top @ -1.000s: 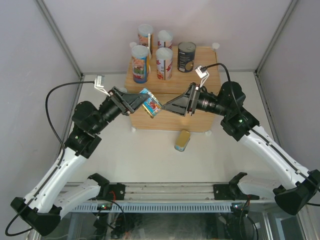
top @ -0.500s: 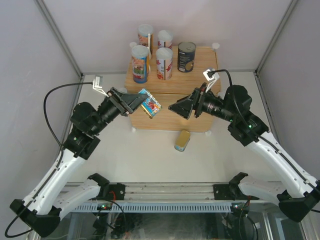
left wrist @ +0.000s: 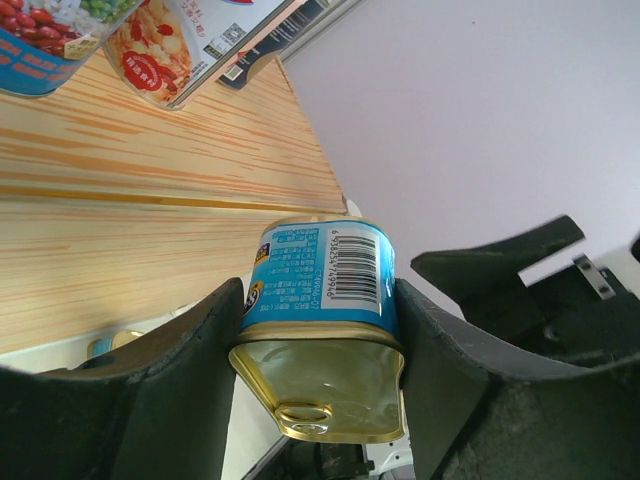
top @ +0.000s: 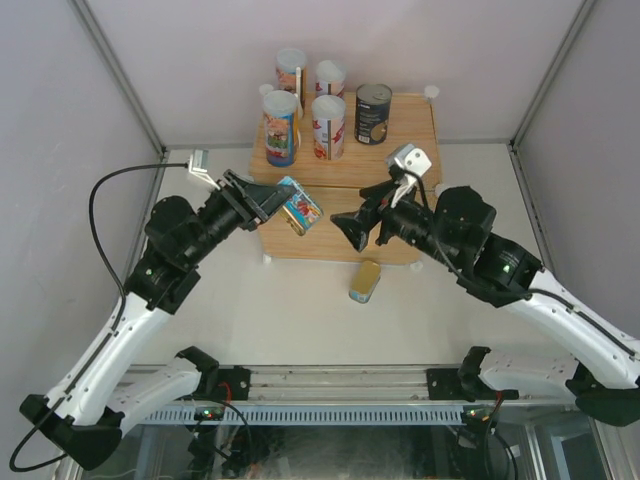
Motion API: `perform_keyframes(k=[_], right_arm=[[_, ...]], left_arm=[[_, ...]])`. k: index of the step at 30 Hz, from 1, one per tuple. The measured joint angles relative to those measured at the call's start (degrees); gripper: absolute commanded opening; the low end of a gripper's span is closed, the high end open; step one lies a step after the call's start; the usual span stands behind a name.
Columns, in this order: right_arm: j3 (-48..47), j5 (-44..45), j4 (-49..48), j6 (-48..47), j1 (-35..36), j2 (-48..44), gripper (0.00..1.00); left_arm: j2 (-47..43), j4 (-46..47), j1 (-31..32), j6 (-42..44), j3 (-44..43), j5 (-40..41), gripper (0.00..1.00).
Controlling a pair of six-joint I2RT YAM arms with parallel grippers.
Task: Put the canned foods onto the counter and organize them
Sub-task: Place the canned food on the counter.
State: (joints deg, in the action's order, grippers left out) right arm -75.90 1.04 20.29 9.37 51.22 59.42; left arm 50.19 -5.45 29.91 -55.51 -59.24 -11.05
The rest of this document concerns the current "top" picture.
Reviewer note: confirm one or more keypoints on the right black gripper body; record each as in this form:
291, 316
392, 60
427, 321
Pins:
406, 221

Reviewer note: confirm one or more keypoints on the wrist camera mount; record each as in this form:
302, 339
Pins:
198, 169
407, 165

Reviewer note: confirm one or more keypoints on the rectangular gold tin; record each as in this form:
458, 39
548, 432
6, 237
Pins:
301, 212
365, 281

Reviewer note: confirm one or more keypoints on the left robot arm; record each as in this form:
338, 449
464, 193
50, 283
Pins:
86, 414

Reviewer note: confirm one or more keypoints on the slotted cable duct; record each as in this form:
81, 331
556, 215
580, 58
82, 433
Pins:
308, 415

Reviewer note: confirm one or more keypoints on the dark round tin can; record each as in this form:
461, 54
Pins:
372, 110

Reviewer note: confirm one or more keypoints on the black base bracket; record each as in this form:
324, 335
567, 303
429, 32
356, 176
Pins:
446, 383
232, 384

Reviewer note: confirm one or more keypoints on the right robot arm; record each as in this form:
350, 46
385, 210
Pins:
601, 373

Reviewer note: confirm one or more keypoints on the wooden cube shelf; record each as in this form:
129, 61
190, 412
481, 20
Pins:
335, 186

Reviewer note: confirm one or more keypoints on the right black base bracket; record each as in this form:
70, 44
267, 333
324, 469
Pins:
446, 383

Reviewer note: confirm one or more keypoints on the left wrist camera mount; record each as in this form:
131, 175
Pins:
198, 169

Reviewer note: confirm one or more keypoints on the white lid can colourful label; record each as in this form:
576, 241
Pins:
281, 129

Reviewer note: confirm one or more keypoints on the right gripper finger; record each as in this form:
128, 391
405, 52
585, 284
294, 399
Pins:
379, 191
356, 226

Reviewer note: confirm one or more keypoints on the left black base bracket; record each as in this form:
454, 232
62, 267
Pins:
232, 384

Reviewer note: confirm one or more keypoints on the aluminium mounting rail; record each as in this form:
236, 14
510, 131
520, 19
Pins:
340, 384

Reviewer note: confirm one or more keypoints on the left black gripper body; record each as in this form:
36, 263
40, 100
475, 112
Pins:
247, 211

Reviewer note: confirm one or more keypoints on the white lid can red label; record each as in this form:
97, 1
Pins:
330, 78

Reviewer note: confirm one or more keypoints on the tall can with spoon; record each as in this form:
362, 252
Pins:
291, 71

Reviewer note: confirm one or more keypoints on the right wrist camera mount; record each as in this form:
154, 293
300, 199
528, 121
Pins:
407, 165

